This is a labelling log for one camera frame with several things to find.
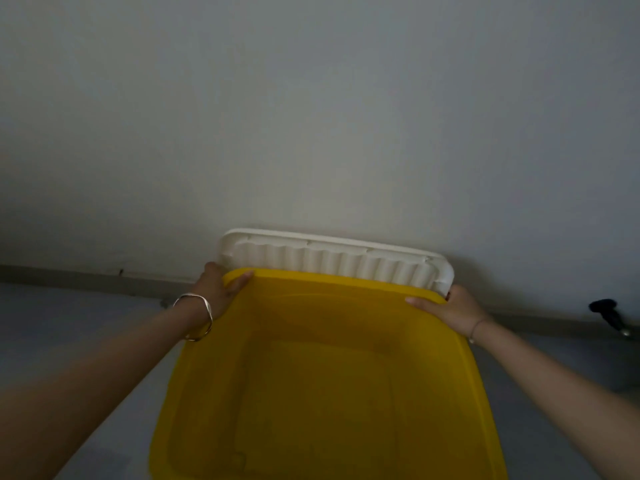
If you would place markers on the person's left forearm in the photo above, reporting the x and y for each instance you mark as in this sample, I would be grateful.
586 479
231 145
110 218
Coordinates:
95 389

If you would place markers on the person's left hand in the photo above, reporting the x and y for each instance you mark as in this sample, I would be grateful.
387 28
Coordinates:
212 289

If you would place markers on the person's right thumb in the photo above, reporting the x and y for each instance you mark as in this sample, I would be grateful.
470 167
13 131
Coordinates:
426 304

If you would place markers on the person's right forearm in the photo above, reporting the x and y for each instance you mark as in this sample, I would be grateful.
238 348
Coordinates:
565 394

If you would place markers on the person's left thumb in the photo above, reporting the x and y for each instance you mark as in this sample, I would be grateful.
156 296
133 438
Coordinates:
239 283

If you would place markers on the person's right hand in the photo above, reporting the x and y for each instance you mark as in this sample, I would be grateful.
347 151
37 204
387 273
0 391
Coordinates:
455 309

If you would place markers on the yellow plastic storage bin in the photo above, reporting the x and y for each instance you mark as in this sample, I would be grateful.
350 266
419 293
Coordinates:
325 384

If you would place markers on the white plastic bin lid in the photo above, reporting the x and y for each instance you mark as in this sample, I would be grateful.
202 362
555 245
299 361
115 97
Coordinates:
340 257

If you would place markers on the black door stopper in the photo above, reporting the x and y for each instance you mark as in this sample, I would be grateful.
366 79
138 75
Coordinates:
607 314

